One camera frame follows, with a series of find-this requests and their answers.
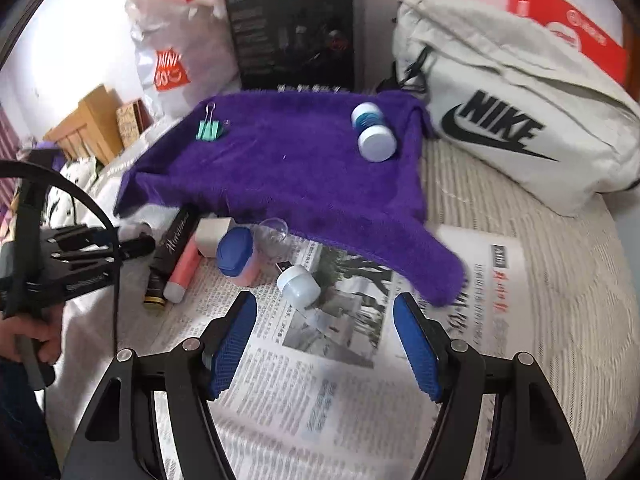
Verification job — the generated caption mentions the brown gold tube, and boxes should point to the brown gold tube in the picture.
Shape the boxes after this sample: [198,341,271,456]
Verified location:
[142,272,170,314]

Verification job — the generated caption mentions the person's left hand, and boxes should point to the person's left hand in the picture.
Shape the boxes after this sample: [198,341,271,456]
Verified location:
[0,305,63,367]

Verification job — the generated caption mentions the clear plastic cap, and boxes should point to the clear plastic cap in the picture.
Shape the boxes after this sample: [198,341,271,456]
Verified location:
[252,218,290,261]

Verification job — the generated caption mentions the blue white capped bottle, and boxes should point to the blue white capped bottle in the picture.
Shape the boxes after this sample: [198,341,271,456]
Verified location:
[350,102,397,163]

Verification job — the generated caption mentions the red paper bag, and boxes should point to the red paper bag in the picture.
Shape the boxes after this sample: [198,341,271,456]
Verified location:
[506,0,628,86]

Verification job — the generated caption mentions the pink tube grey cap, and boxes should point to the pink tube grey cap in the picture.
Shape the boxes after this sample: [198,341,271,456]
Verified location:
[164,240,202,304]

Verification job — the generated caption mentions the small white jar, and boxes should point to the small white jar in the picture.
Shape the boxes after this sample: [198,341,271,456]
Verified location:
[276,265,321,307]

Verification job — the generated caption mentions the grey waist bag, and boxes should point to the grey waist bag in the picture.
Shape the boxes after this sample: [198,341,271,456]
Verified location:
[390,0,640,218]

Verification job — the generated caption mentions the white tape roll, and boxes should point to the white tape roll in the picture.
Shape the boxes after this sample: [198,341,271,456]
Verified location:
[194,216,237,258]

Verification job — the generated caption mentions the wooden furniture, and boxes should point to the wooden furniture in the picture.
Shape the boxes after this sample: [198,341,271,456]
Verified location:
[42,84,125,166]

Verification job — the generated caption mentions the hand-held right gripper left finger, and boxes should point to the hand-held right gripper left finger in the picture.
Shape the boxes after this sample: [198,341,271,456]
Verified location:
[60,290,258,480]

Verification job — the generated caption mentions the black headset box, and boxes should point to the black headset box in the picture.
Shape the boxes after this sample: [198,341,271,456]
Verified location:
[222,0,357,93]

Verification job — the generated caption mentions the blue lid pink jar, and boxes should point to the blue lid pink jar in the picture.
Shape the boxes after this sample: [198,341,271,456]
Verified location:
[216,227,263,286]

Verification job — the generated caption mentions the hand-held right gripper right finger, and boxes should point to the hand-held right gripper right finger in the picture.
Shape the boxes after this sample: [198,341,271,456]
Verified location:
[392,292,588,480]

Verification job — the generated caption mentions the purple fluffy towel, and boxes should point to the purple fluffy towel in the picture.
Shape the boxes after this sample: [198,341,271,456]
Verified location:
[114,91,468,308]

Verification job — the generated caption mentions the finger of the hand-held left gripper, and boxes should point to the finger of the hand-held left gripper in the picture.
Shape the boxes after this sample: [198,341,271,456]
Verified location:
[117,236,157,262]

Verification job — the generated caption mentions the white patterned cloth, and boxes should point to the white patterned cloth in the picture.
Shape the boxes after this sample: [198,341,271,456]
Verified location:
[40,155,108,241]

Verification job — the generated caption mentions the white plastic bag red logo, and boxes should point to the white plastic bag red logo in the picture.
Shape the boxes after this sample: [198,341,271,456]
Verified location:
[125,0,243,117]

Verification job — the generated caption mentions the person's leg in dark jeans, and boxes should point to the person's leg in dark jeans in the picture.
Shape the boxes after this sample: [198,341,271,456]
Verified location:
[0,355,62,480]

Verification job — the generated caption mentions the patterned brown box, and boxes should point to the patterned brown box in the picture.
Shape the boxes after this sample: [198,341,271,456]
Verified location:
[116,101,153,150]

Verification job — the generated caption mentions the newspaper sheet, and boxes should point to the newspaper sheet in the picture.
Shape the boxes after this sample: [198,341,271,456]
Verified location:
[145,220,543,480]

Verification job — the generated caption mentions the green binder clip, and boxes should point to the green binder clip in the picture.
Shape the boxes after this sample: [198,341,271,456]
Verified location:
[196,102,231,142]

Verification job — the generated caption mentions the black script tube case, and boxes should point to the black script tube case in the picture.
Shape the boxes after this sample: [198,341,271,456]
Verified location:
[150,203,201,281]

